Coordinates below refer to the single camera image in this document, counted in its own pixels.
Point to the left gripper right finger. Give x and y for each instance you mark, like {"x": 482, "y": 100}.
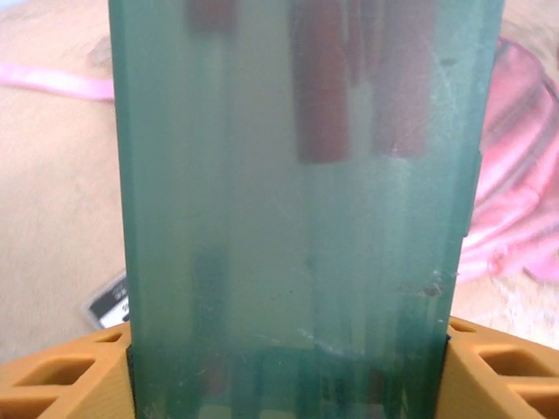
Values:
{"x": 502, "y": 375}

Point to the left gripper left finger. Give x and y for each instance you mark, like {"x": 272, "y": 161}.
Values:
{"x": 57, "y": 379}

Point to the clear pen refill box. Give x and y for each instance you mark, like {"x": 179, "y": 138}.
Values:
{"x": 109, "y": 305}

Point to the pink school backpack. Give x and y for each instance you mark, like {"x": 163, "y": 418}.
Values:
{"x": 515, "y": 174}

